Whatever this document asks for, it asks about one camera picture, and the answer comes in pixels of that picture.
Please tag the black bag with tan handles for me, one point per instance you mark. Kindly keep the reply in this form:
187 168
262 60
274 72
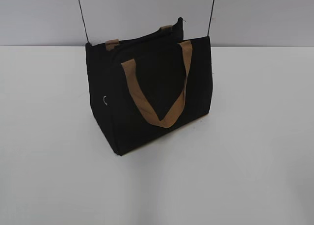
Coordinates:
144 88

